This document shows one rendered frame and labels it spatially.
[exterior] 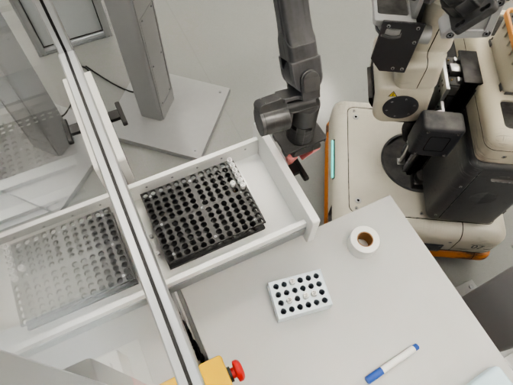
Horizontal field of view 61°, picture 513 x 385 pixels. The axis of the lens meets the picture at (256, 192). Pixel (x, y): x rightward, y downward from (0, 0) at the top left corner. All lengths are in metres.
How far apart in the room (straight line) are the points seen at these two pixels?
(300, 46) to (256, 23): 1.89
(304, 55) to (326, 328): 0.58
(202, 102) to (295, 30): 1.48
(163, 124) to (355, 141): 0.92
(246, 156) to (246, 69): 1.38
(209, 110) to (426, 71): 1.21
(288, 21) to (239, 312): 0.62
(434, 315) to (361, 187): 0.77
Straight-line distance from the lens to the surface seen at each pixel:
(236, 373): 0.87
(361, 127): 1.91
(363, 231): 1.08
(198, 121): 2.18
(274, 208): 1.03
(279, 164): 0.98
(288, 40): 0.81
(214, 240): 0.93
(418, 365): 1.07
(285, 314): 0.99
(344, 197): 1.71
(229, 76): 2.41
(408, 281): 1.11
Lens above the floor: 1.76
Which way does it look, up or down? 62 degrees down
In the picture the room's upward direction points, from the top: 3 degrees clockwise
